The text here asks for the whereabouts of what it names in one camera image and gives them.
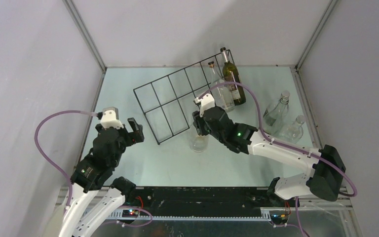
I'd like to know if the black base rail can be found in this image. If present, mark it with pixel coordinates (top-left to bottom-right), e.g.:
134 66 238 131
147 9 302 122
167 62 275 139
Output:
125 186 296 218

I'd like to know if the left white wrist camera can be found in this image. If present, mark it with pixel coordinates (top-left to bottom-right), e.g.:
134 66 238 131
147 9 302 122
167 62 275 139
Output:
97 107 124 129

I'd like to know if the dark green wine bottle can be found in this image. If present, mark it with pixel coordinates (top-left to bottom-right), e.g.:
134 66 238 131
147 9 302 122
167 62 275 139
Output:
220 47 247 106

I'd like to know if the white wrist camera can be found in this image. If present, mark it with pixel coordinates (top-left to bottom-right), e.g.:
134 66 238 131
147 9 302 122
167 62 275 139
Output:
193 93 216 118
97 107 124 129

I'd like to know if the small circuit board right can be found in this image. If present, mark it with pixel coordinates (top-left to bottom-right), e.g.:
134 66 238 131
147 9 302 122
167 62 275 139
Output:
271 214 289 221

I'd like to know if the clear bottle black cork stopper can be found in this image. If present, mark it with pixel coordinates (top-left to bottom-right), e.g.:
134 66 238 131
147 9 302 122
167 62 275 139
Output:
189 130 209 153

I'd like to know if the clear bottle silver cap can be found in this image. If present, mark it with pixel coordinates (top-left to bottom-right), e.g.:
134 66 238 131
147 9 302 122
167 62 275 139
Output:
277 115 305 144

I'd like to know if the clear bottle brown stopper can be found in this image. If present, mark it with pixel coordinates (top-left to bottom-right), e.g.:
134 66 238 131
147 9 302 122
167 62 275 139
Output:
208 61 235 112

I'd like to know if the black wire wine rack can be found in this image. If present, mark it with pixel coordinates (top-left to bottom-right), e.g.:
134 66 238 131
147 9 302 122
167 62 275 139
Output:
133 53 224 145

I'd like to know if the clear bottle dark label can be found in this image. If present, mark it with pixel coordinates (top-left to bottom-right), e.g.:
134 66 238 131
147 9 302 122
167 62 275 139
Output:
280 90 290 104

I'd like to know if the small circuit board left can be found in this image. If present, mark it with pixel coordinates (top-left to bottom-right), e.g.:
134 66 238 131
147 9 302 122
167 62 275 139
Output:
121 209 140 218

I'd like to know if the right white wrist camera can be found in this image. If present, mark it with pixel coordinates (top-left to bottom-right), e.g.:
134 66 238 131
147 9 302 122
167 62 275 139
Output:
193 93 216 118

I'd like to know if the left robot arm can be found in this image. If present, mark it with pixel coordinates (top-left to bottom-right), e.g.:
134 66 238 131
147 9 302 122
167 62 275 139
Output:
58 118 145 237

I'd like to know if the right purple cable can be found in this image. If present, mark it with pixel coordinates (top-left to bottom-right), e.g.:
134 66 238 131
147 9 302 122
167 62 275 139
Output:
197 81 358 237

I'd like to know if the tall clear bottle black label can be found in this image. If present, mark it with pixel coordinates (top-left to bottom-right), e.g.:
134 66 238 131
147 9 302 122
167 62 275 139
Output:
263 96 289 135

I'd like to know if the small circuit board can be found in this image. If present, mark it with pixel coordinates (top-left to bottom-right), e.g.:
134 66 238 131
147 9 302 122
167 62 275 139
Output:
121 209 140 218
271 214 289 221

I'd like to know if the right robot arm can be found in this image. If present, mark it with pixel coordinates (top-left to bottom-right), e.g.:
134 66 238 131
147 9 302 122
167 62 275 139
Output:
192 107 346 206

